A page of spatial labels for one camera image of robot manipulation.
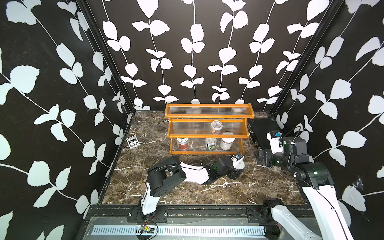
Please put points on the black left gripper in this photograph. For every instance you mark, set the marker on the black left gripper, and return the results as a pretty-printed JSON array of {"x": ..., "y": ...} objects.
[{"x": 234, "y": 174}]

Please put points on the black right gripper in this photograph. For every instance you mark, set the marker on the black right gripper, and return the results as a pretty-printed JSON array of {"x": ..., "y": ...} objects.
[{"x": 268, "y": 154}]

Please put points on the small clear seed jar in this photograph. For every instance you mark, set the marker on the small clear seed jar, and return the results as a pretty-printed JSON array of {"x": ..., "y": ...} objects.
[{"x": 216, "y": 127}]

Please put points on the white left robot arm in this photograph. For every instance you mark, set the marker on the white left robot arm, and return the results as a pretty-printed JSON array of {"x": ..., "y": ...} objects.
[{"x": 165, "y": 176}]

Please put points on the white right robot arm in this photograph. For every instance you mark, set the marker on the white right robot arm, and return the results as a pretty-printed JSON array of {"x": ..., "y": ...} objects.
[{"x": 316, "y": 185}]

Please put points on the white text label jar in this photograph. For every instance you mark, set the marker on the white text label jar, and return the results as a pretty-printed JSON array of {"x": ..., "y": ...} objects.
[{"x": 227, "y": 143}]

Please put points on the red tomato seed jar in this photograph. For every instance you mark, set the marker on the red tomato seed jar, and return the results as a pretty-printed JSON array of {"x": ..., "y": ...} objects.
[{"x": 183, "y": 143}]

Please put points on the orange three-tier shelf rack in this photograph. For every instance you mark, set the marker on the orange three-tier shelf rack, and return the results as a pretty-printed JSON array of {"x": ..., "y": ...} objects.
[{"x": 193, "y": 121}]

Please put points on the green vegetable tin can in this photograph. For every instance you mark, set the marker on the green vegetable tin can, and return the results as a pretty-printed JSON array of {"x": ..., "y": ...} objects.
[{"x": 211, "y": 143}]

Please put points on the black flat case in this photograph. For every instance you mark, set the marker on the black flat case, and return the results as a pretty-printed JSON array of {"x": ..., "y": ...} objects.
[{"x": 258, "y": 129}]

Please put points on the small green circuit board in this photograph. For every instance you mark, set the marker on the small green circuit board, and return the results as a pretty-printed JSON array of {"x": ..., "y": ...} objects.
[{"x": 142, "y": 230}]

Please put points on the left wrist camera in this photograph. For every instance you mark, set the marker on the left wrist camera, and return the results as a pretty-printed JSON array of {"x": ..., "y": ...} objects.
[{"x": 238, "y": 161}]

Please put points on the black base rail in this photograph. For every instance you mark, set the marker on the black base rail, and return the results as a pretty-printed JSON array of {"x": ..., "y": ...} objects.
[{"x": 164, "y": 213}]

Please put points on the white slotted cable duct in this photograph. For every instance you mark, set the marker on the white slotted cable duct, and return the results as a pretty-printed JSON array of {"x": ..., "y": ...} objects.
[{"x": 191, "y": 231}]

